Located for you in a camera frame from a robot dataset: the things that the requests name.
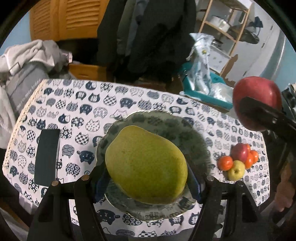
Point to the white cooking pot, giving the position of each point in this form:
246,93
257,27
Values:
220,23

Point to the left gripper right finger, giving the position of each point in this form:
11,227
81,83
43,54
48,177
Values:
232,202

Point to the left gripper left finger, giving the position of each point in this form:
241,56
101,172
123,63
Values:
52,220

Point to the orange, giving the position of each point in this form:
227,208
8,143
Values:
225,163
249,161
255,156

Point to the person's right hand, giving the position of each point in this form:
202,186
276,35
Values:
285,190

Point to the dark red apple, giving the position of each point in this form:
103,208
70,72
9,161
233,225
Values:
239,152

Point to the yellow pear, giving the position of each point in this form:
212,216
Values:
146,167
237,171

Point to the grey clothes pile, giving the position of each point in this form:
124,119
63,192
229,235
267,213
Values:
23,67

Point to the grey hanging bag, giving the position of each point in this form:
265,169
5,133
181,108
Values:
249,35

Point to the black phone on table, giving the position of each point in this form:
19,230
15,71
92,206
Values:
46,157

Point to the wooden louvered wardrobe door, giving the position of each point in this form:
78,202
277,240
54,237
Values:
59,20

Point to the white patterned storage box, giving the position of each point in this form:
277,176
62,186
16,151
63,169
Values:
217,59

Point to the black hanging coat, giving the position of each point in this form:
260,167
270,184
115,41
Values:
145,39

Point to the green patterned glass plate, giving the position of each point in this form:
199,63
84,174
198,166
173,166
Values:
181,132

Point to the yellow pear front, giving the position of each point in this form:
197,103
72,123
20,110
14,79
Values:
146,167

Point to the wooden shelf rack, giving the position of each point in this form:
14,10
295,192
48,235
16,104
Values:
236,13

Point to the white rice bag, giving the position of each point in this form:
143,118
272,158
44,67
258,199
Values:
199,73

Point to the wooden drawer box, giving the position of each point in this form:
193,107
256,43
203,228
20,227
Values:
88,72

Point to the yellow pear back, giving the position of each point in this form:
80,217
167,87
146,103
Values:
237,171

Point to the cat pattern tablecloth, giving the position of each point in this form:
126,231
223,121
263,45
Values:
92,117

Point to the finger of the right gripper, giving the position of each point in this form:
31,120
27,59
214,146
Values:
268,117

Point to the dark blue umbrella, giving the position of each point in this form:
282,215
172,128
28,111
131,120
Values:
257,23

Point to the clear plastic bag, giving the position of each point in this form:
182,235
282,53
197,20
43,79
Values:
221,92

